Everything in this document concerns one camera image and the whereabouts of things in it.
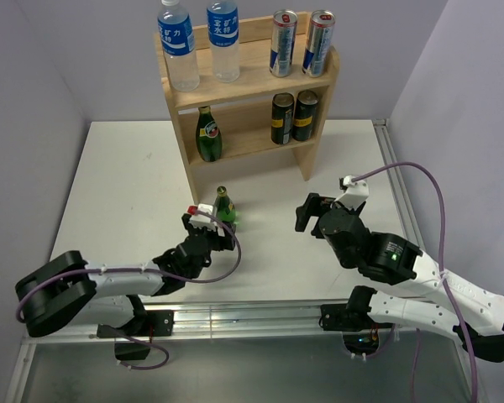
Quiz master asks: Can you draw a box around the green glass bottle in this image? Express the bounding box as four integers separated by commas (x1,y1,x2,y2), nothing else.
214,186,236,224
196,106,223,162

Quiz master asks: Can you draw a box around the black gold can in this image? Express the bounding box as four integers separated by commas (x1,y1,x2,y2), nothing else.
271,92,294,145
292,90,318,142

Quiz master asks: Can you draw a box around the silver blue can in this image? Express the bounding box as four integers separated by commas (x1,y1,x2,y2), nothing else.
269,9,298,77
302,10,335,78

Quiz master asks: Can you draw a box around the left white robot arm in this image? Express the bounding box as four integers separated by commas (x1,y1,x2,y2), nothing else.
15,207,240,338

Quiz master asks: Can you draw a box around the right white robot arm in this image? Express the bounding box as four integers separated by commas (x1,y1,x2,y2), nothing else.
295,193,504,363

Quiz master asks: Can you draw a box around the wooden two-tier shelf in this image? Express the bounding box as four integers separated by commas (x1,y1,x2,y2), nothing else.
154,12,340,202

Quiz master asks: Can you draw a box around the left water bottle blue label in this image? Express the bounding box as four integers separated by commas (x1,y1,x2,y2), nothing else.
157,0,200,92

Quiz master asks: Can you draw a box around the water bottle blue label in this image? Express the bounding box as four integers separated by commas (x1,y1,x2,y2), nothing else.
207,1,240,83
157,0,200,92

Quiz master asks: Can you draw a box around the right water bottle blue label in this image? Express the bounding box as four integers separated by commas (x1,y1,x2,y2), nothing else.
207,1,240,83

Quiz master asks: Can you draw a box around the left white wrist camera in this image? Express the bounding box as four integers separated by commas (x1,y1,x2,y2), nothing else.
187,203,218,233

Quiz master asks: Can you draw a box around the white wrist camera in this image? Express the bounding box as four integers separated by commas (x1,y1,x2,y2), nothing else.
187,203,218,233
331,175,370,211

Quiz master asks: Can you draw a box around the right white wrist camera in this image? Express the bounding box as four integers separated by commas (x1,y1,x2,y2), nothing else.
331,175,370,211

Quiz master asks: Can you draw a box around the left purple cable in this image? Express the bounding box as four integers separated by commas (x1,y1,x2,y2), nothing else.
15,212,243,324

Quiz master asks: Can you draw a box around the purple cable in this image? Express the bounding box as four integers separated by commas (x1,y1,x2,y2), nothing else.
352,161,480,403
15,212,243,324

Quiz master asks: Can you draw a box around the right side aluminium rail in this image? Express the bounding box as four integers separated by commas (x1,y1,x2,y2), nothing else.
372,119,425,249

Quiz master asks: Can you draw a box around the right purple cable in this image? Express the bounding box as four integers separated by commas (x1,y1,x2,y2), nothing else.
352,161,480,403

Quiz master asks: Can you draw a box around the aluminium mounting rail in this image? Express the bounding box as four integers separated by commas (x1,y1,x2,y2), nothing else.
23,300,463,345

